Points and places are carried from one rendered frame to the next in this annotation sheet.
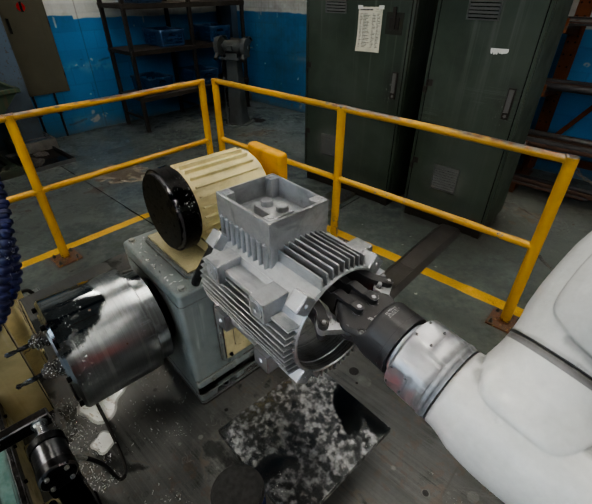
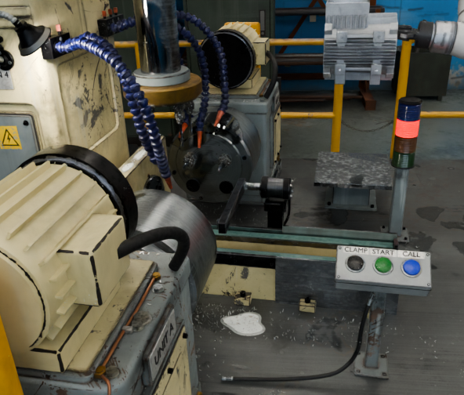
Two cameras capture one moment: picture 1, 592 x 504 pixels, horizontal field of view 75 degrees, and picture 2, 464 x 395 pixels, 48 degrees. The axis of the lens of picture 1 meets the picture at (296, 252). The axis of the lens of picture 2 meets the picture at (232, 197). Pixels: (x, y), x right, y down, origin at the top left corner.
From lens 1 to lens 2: 137 cm
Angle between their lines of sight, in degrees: 31
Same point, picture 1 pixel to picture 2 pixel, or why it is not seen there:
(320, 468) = (377, 172)
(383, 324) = (425, 24)
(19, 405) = not seen: hidden behind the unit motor
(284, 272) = (375, 25)
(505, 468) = not seen: outside the picture
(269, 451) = (348, 177)
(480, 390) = not seen: outside the picture
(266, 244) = (366, 14)
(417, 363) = (445, 27)
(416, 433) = not seen: hidden behind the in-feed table
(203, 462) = (304, 219)
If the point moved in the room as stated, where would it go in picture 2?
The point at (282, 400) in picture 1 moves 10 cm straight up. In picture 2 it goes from (328, 164) to (329, 136)
